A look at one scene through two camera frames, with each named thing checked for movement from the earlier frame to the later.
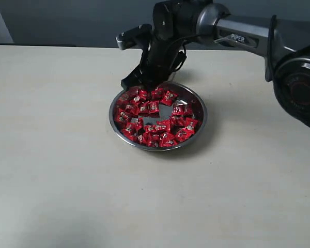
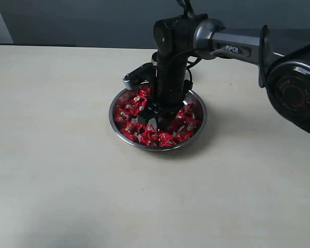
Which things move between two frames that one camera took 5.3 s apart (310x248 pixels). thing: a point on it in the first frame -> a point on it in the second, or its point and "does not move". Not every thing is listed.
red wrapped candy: [130, 128] does not move
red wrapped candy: [167, 139] does not move
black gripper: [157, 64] -> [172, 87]
